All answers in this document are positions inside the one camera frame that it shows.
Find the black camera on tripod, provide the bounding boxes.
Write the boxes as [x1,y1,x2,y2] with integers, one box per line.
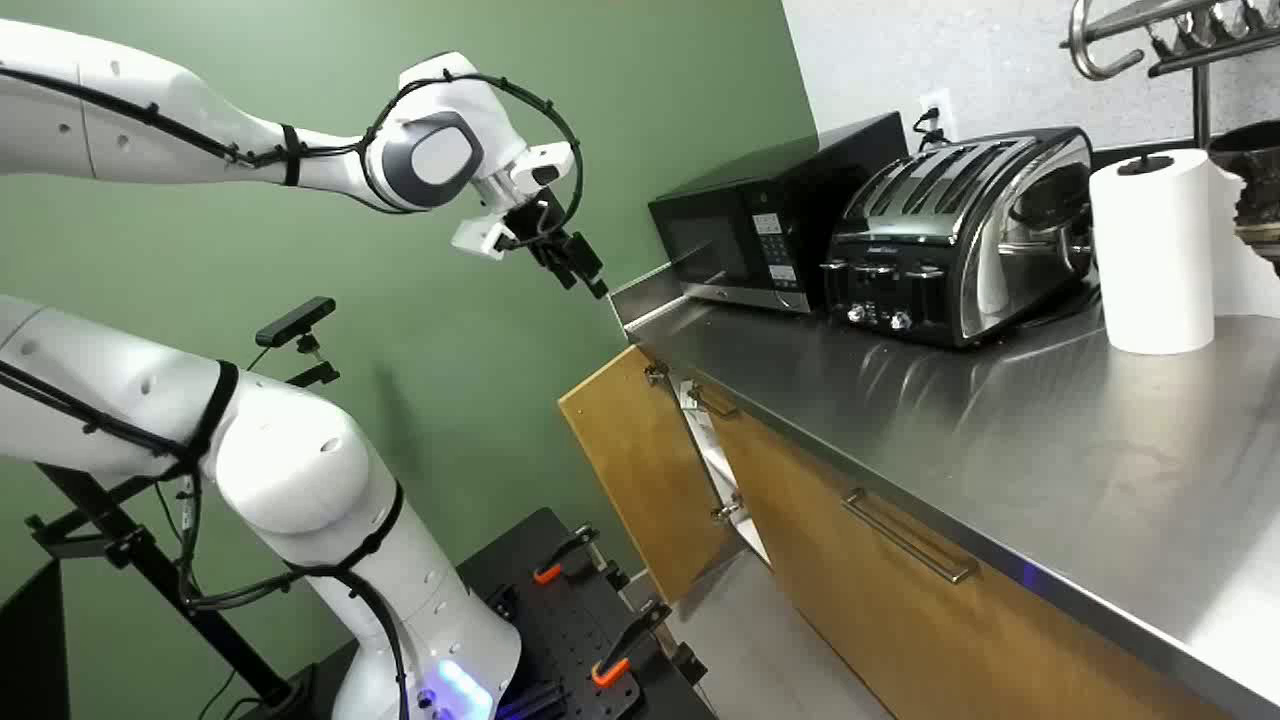
[23,293,345,712]

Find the black orange spring clamp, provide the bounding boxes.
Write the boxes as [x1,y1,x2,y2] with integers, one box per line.
[529,520,609,592]
[587,596,674,697]

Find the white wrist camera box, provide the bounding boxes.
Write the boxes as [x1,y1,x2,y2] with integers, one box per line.
[448,217,521,263]

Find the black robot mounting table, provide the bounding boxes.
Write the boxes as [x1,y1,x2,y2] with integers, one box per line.
[313,505,718,720]

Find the white wall outlet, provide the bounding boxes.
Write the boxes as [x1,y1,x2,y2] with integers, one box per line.
[910,89,960,152]

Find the dark cooking pan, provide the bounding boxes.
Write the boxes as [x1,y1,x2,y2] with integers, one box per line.
[1202,114,1280,263]

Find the black microwave oven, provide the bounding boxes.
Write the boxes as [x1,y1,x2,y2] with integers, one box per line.
[648,109,910,320]

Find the wooden cupboard door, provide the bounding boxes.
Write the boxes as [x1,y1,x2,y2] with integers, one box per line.
[554,338,739,606]

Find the silver four-slot toaster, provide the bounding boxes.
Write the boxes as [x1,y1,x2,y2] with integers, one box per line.
[816,125,1100,351]

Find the metal dish rack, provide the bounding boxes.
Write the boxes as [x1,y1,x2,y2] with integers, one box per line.
[1058,0,1280,85]

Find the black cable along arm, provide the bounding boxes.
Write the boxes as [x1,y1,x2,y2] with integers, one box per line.
[0,59,592,232]

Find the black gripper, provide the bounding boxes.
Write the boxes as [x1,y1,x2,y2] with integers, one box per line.
[502,192,613,300]

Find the metal cabinet bar handle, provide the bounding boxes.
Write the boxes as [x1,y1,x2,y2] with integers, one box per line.
[843,484,983,587]

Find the wooden kitchen cabinet fronts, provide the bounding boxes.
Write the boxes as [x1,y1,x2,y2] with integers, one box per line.
[688,381,1212,720]

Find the white paper towel roll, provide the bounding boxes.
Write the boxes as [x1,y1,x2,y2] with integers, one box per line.
[1088,144,1218,358]

